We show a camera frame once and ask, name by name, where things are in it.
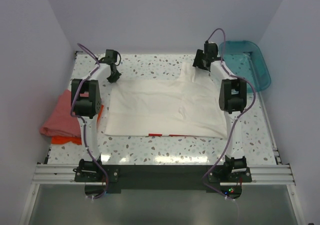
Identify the white t shirt red print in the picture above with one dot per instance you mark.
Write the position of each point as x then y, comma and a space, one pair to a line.
186, 106

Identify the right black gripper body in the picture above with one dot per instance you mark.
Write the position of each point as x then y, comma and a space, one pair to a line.
199, 59

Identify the teal plastic basket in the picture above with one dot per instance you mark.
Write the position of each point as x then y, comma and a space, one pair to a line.
244, 59

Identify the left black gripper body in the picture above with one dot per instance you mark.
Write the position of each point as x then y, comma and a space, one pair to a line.
114, 77

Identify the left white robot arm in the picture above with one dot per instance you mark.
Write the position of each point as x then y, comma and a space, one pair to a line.
86, 104

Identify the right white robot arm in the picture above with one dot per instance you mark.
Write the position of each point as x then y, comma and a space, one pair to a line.
232, 102

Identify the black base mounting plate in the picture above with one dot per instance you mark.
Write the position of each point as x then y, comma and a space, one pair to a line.
113, 179

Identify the folded orange t shirt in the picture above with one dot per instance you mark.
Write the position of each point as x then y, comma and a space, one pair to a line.
67, 140

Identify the folded pink t shirt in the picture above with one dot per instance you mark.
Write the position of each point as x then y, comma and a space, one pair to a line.
65, 97

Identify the aluminium frame rail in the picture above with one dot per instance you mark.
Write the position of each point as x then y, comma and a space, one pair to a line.
54, 174

